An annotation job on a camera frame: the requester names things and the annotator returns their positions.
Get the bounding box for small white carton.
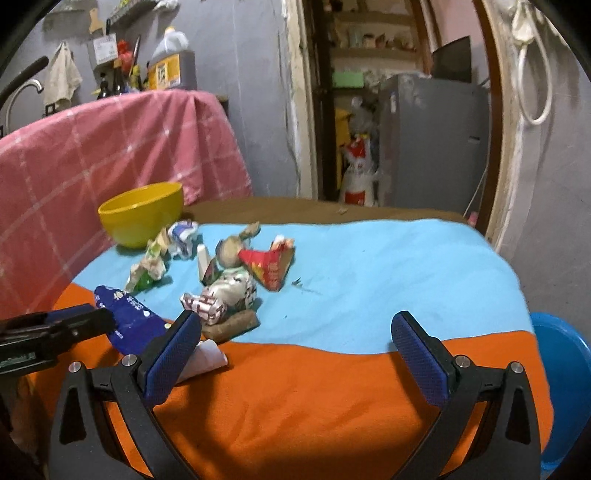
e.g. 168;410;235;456
198;244;218;284

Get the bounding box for white purple wrapper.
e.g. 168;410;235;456
166;220;201;259

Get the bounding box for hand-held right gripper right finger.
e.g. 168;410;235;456
391;311;542;480

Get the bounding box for brown wrapper piece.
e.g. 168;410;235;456
203;310;259;343

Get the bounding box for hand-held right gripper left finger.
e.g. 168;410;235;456
48;310;202;480

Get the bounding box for white cable loop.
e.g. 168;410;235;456
517;41;553;126

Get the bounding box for yellow bowl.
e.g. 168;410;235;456
98;182;184;249

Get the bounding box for blue plastic basin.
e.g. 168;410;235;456
529;312;591;472

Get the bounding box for green box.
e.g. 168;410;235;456
332;70;365;88

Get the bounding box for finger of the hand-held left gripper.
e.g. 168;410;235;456
0;304;116;376

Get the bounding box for grey refrigerator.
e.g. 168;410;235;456
379;74;490;208

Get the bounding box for large cooking oil jug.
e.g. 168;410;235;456
147;26;198;92

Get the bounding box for black curved handle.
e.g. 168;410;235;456
0;56;49;104

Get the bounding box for crumpled silver checked wrapper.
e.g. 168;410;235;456
180;268;259;324

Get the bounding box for blue and orange blanket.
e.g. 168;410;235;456
25;219;555;480

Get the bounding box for blue wrapper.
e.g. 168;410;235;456
95;285;169;356

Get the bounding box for dark sauce bottles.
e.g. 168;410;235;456
97;69;139;97

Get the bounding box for crumpled green white wrapper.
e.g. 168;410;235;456
124;228;171;294

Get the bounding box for crumpled red wrapper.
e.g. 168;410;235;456
238;236;296;291

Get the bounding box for white paper note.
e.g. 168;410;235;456
92;36;118;64

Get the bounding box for black monitor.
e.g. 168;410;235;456
431;36;472;84

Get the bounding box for wooden shelf with figurines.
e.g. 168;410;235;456
330;9;426;63

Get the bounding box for hanging beige towel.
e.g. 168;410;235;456
43;42;84;112

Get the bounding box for crumpled brown wrapper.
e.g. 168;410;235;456
215;222;262;269

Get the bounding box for metal faucet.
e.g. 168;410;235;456
4;79;44;134

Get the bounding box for white paper scrap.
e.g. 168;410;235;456
178;339;228;384

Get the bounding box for red and white bag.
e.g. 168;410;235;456
339;136;379;206

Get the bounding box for yellow bag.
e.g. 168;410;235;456
335;108;352;148

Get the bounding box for pink checked cloth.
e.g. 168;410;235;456
0;90;254;319

